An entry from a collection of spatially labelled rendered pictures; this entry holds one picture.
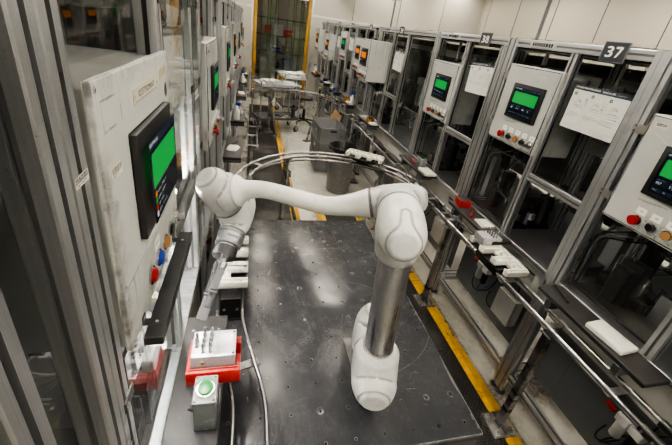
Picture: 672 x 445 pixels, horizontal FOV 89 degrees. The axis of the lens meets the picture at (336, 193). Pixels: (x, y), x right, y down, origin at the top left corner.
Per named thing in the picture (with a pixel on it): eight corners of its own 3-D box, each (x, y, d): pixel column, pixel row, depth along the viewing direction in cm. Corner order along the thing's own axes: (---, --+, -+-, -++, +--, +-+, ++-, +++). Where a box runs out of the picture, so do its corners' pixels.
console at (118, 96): (149, 350, 61) (113, 84, 41) (-52, 365, 54) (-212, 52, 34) (188, 225, 97) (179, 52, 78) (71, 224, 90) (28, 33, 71)
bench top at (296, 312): (480, 440, 127) (483, 433, 125) (168, 494, 100) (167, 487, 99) (365, 225, 257) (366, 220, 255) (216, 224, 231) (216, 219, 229)
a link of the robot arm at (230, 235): (222, 222, 113) (216, 238, 110) (248, 232, 116) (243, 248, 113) (216, 232, 120) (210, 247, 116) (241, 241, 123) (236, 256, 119)
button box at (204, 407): (216, 428, 93) (216, 400, 88) (185, 432, 91) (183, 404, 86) (219, 400, 100) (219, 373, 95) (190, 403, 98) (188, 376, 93)
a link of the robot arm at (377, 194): (369, 178, 116) (369, 195, 104) (423, 172, 114) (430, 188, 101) (373, 212, 122) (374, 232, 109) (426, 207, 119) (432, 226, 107)
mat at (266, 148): (304, 238, 344) (305, 237, 344) (244, 238, 329) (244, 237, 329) (273, 105, 852) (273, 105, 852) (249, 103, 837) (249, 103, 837)
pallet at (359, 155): (343, 160, 334) (345, 151, 329) (348, 156, 346) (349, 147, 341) (379, 170, 325) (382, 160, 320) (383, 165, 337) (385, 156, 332)
